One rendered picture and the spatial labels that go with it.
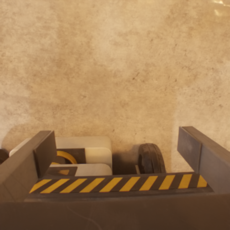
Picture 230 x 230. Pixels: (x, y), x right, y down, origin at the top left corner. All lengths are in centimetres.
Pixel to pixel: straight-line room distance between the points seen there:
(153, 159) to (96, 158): 14
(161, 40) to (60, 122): 40
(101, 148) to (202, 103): 35
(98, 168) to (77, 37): 36
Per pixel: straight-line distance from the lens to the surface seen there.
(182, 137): 16
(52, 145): 16
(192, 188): 27
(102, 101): 51
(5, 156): 64
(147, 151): 45
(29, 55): 56
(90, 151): 42
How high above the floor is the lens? 50
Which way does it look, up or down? 75 degrees down
